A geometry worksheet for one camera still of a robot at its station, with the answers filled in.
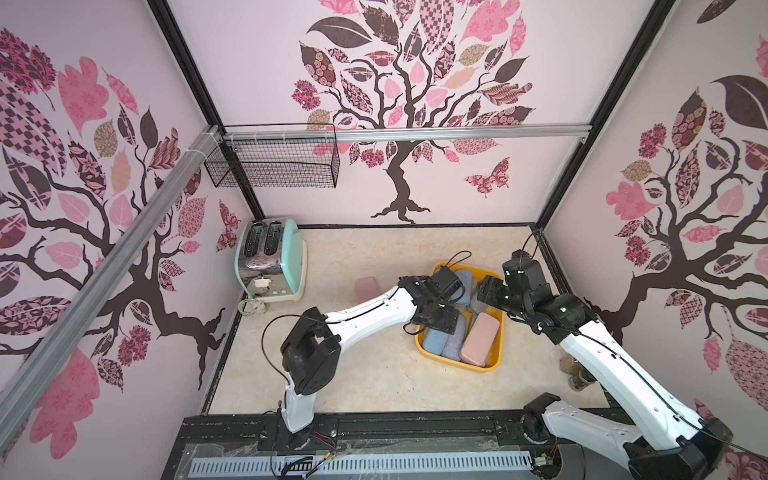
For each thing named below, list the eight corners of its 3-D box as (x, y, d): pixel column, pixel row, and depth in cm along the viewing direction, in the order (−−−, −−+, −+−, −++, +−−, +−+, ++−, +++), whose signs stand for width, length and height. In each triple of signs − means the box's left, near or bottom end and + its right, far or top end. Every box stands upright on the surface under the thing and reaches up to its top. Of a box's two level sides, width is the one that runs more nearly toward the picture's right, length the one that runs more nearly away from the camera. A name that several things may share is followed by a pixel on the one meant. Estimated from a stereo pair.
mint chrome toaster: (252, 308, 98) (229, 278, 84) (260, 249, 115) (241, 215, 101) (307, 299, 100) (294, 268, 86) (307, 242, 117) (295, 208, 103)
